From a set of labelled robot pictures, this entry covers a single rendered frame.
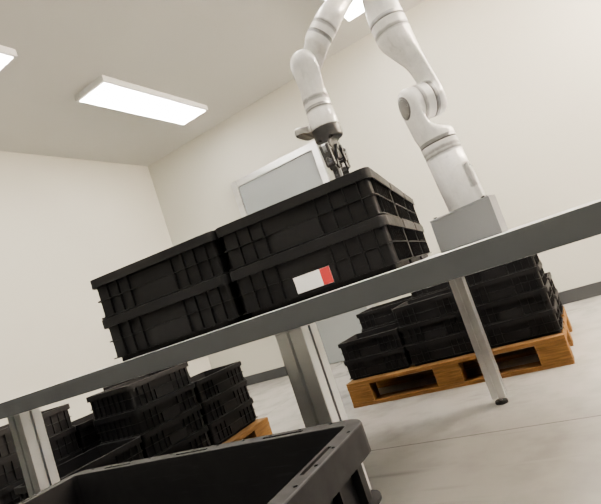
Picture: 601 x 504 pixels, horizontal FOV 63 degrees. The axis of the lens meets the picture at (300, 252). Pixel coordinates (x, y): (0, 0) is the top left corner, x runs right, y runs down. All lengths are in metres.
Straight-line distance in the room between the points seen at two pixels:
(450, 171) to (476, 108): 3.27
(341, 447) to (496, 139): 4.14
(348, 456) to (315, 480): 0.05
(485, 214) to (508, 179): 3.20
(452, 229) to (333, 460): 0.91
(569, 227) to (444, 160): 0.58
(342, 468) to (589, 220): 0.48
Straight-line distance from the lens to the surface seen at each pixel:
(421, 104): 1.29
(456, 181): 1.25
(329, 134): 1.28
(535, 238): 0.73
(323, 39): 1.38
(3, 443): 2.50
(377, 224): 1.07
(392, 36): 1.35
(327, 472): 0.37
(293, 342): 0.92
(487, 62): 4.58
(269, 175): 5.12
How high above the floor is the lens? 0.70
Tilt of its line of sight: 5 degrees up
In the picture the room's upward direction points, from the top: 19 degrees counter-clockwise
